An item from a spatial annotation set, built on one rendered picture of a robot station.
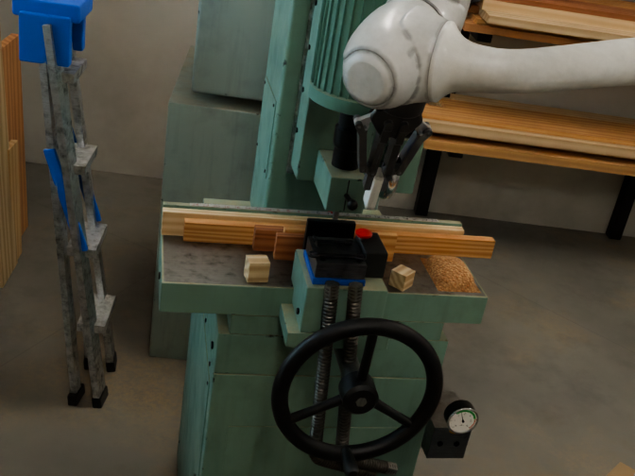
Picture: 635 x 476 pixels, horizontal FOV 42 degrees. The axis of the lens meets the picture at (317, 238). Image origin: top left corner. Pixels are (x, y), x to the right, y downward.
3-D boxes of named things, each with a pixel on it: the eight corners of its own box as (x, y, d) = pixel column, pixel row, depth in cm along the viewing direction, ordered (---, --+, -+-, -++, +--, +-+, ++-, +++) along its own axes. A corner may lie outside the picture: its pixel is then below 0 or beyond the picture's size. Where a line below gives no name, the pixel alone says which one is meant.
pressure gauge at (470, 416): (441, 441, 161) (451, 408, 158) (436, 429, 165) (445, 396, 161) (472, 442, 163) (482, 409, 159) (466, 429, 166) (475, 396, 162)
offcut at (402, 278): (397, 279, 156) (401, 263, 155) (412, 285, 154) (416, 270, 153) (387, 284, 154) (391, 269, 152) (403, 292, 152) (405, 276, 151)
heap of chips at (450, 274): (437, 291, 154) (441, 278, 153) (420, 258, 165) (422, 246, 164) (481, 293, 156) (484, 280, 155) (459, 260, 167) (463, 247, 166)
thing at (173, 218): (161, 234, 157) (163, 211, 155) (161, 229, 159) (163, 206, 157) (459, 252, 170) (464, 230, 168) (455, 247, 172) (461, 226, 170)
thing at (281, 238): (273, 260, 155) (277, 235, 153) (272, 255, 157) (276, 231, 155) (359, 263, 159) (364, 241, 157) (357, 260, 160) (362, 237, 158)
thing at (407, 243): (182, 241, 156) (184, 222, 155) (182, 236, 158) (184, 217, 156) (490, 259, 170) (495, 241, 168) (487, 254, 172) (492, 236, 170)
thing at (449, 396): (426, 459, 166) (435, 428, 163) (410, 419, 177) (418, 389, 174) (465, 459, 168) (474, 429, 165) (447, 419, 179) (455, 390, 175)
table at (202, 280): (157, 343, 136) (160, 313, 134) (157, 253, 163) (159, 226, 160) (500, 353, 149) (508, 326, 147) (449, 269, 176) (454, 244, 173)
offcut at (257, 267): (247, 282, 146) (249, 263, 144) (243, 274, 149) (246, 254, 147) (267, 282, 147) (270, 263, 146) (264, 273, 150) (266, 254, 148)
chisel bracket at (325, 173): (323, 218, 154) (331, 177, 151) (311, 187, 167) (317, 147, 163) (362, 221, 156) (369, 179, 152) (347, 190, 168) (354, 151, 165)
